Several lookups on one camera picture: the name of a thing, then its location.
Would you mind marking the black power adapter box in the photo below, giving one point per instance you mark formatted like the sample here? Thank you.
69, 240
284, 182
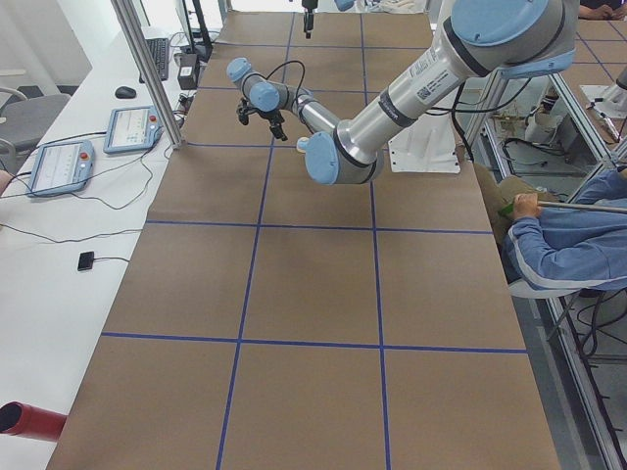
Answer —
188, 71

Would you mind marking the red cylinder tube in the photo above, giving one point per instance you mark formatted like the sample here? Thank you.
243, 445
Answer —
31, 422

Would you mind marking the far blue teach pendant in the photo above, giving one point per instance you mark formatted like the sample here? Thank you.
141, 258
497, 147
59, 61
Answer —
132, 129

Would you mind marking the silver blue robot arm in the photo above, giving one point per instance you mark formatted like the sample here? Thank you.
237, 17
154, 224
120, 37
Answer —
522, 39

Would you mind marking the blue teach pendant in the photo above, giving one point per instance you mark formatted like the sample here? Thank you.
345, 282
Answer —
132, 129
61, 168

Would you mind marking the blue call bell wooden base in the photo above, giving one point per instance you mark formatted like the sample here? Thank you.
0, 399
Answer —
302, 144

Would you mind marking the grey office chair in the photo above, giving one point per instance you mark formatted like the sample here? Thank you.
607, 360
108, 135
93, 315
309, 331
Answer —
26, 121

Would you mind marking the person's hand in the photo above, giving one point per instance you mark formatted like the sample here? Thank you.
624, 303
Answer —
525, 205

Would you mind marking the near blue teach pendant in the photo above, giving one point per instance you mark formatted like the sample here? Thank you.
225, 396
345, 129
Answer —
61, 168

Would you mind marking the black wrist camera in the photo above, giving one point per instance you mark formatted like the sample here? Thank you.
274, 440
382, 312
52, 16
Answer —
244, 110

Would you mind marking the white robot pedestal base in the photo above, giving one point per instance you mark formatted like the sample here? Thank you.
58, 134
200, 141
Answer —
428, 146

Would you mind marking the black monitor stand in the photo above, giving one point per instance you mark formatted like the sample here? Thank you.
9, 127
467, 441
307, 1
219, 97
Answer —
201, 44

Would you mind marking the black keyboard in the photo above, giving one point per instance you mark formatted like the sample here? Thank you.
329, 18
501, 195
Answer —
159, 51

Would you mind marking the aluminium frame pillar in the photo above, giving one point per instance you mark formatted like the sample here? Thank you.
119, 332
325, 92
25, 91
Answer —
132, 31

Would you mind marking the small black puck device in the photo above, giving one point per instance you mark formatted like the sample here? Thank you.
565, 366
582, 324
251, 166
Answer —
85, 261

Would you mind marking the black computer mouse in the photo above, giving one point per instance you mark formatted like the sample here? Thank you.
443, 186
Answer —
125, 92

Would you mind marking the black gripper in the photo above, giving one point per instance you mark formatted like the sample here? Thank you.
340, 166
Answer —
270, 117

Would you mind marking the person in blue jacket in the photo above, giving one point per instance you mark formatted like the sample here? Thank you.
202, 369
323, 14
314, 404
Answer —
566, 249

